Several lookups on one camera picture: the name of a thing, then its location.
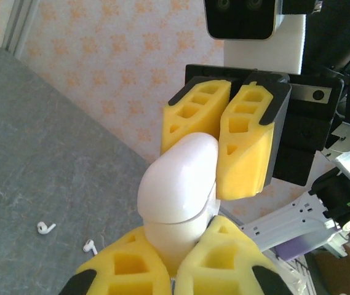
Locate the aluminium frame post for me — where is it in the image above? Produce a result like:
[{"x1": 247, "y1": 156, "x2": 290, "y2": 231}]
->
[{"x1": 2, "y1": 0, "x2": 37, "y2": 58}]

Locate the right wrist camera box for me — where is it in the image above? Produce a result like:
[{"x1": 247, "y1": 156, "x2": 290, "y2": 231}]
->
[{"x1": 204, "y1": 0, "x2": 279, "y2": 41}]

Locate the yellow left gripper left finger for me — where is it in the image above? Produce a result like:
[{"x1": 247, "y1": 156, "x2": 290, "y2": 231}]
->
[{"x1": 59, "y1": 226, "x2": 172, "y2": 295}]

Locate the white wireless earbud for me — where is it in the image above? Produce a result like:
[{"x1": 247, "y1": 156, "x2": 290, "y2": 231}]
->
[
  {"x1": 37, "y1": 221, "x2": 57, "y2": 235},
  {"x1": 82, "y1": 239, "x2": 98, "y2": 255}
]

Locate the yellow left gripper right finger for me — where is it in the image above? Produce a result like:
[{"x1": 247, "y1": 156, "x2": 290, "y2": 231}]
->
[{"x1": 174, "y1": 214, "x2": 294, "y2": 295}]

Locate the white earbud charging case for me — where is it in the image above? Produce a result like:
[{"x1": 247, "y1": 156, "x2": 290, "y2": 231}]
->
[{"x1": 137, "y1": 132, "x2": 220, "y2": 262}]

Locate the white right camera mount block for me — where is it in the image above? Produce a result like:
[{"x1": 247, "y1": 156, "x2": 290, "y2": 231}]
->
[{"x1": 223, "y1": 14, "x2": 308, "y2": 75}]

